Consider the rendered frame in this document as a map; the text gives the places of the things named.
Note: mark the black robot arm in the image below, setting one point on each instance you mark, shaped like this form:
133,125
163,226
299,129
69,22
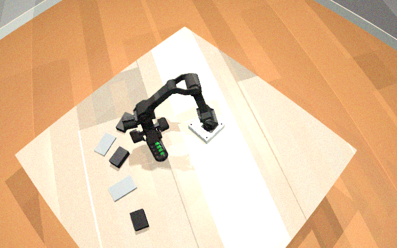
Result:
144,110

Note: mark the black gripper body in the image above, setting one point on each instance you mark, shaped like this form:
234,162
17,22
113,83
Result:
160,124

